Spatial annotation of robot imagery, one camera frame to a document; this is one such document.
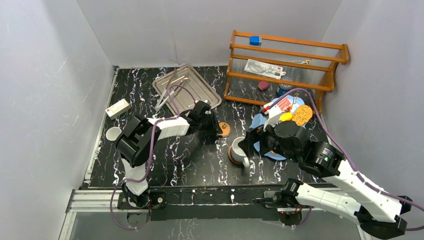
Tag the steel food tongs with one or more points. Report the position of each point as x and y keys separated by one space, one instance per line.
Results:
x=168 y=91

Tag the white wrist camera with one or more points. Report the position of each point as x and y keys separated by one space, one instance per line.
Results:
x=272 y=113
x=204 y=102

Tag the brown chocolate chip cookie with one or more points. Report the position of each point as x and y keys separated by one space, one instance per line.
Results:
x=302 y=115

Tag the blue lidded jar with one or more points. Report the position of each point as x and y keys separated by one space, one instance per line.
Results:
x=283 y=89

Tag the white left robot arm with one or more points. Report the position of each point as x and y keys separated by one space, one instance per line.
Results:
x=138 y=138

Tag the orange yellow pastry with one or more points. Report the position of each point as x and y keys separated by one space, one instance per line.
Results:
x=287 y=116

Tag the blue three-tier cake stand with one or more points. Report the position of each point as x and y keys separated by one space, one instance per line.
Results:
x=259 y=120

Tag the small grey white cup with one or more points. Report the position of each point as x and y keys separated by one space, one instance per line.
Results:
x=113 y=133

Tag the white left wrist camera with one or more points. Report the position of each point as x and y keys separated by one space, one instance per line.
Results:
x=204 y=102

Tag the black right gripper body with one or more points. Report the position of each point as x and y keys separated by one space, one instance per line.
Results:
x=269 y=142

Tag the brown wooden round coaster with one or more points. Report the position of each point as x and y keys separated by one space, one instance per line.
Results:
x=231 y=157

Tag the packaged ruler protractor set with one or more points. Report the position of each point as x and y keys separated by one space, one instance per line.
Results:
x=264 y=69

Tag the blue block on shelf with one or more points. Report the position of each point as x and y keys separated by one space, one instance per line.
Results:
x=255 y=40

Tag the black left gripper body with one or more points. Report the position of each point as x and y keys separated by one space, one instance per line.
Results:
x=209 y=125

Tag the small white cardboard box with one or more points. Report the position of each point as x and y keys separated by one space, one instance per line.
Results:
x=117 y=109

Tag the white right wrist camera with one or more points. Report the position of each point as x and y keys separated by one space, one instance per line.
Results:
x=272 y=113

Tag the pink layered cake slice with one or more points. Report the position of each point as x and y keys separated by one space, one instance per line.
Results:
x=285 y=105

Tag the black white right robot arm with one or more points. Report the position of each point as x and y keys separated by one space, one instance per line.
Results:
x=362 y=202

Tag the steel serving tray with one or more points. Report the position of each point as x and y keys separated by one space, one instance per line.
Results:
x=194 y=88

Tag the maroon heart-shaped object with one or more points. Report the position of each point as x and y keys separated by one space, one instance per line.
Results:
x=263 y=85

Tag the orange black round coaster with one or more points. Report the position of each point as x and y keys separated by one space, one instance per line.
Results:
x=225 y=129

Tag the white ceramic mug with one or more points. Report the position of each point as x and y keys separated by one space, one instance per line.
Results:
x=238 y=154

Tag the wooden two-tier shelf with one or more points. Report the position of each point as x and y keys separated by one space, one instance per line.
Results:
x=308 y=64

